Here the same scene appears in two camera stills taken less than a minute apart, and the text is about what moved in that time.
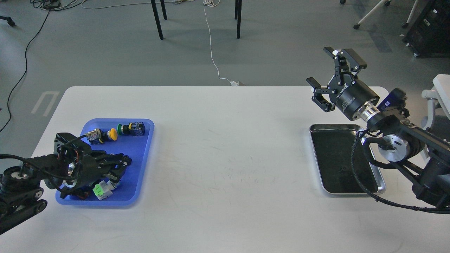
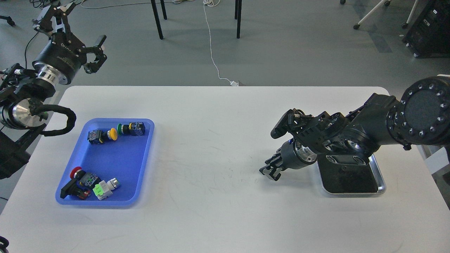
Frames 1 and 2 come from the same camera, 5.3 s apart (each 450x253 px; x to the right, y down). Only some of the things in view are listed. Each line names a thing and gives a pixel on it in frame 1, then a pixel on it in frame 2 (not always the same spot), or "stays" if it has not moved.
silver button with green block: [103, 189] stays
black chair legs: [165, 17] stays
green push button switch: [135, 129] stays
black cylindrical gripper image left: [92, 168] to [63, 55]
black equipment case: [428, 34] stays
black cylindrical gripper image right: [351, 96] to [292, 155]
